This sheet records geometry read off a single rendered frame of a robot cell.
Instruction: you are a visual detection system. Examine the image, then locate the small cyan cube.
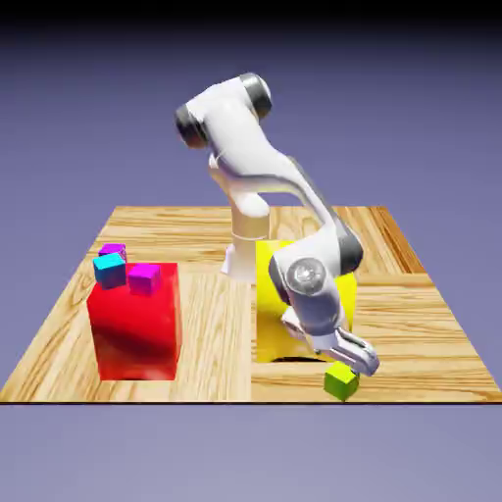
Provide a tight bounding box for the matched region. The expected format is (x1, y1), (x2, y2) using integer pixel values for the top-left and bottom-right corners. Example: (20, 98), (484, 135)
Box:
(92, 251), (127, 291)

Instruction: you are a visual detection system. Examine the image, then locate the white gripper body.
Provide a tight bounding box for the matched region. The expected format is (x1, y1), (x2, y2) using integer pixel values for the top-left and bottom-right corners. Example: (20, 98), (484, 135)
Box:
(313, 326), (380, 377)

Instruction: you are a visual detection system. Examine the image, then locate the large yellow box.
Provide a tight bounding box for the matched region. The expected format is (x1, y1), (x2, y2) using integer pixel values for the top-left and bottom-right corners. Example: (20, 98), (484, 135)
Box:
(255, 239), (359, 365)

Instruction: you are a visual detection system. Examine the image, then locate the small purple cube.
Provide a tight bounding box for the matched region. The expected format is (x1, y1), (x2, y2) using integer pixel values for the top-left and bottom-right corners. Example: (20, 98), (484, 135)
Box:
(97, 242), (127, 263)

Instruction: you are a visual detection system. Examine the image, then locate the small green cube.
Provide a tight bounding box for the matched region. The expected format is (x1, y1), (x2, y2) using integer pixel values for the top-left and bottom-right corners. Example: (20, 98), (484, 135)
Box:
(324, 361), (361, 402)

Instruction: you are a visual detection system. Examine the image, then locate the small magenta cube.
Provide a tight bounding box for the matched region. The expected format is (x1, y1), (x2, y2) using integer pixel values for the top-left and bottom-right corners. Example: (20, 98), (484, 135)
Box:
(127, 263), (163, 297)

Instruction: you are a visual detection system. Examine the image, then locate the large red box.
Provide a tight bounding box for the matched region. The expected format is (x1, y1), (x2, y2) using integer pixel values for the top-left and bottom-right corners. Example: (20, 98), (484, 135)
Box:
(86, 261), (183, 382)

